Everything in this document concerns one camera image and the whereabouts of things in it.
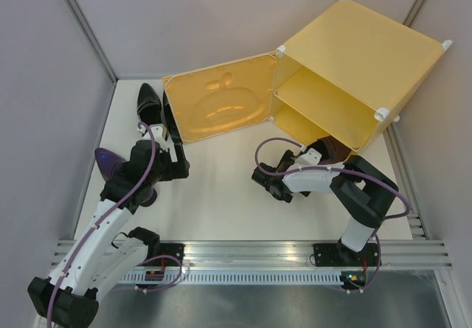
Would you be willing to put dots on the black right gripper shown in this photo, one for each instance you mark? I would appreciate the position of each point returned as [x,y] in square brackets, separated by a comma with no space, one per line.
[287,156]

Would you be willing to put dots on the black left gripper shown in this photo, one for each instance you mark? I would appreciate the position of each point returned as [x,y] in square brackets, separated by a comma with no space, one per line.
[176,170]

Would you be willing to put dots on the yellow cabinet door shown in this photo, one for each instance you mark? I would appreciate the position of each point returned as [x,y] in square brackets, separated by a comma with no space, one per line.
[219,99]

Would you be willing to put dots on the purple loafer shoe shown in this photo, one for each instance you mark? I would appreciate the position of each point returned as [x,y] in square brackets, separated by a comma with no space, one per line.
[109,163]
[332,150]

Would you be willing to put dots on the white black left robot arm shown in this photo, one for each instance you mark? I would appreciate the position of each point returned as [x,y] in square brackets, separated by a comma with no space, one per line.
[70,295]

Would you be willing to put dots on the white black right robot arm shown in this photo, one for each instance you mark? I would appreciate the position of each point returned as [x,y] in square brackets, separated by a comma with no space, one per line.
[365,192]

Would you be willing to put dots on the black leather shoe right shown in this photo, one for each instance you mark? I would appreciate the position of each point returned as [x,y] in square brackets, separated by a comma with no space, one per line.
[170,121]

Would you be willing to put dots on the black leather shoe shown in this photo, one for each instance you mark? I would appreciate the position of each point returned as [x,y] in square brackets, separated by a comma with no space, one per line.
[149,106]
[170,121]

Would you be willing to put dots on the black leather shoe left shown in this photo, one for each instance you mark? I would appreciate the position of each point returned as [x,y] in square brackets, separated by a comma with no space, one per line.
[149,106]

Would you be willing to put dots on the yellow plastic shoe cabinet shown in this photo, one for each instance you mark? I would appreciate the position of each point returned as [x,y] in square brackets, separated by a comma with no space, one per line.
[348,74]

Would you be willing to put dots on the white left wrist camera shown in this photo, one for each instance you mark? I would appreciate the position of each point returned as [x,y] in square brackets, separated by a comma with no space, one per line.
[154,136]

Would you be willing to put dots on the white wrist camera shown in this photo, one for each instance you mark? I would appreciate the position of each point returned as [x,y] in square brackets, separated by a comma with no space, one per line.
[308,157]
[154,136]

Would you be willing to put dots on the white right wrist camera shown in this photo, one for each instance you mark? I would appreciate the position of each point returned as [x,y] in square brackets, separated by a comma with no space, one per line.
[308,157]

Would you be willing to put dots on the aluminium mounting rail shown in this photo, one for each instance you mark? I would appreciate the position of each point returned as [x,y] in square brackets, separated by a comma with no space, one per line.
[394,255]

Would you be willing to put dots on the white slotted cable duct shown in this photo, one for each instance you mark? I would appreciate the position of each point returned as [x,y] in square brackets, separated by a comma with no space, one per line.
[203,277]

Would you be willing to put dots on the aluminium frame post left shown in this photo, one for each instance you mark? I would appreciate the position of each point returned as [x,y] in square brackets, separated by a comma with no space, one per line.
[85,27]

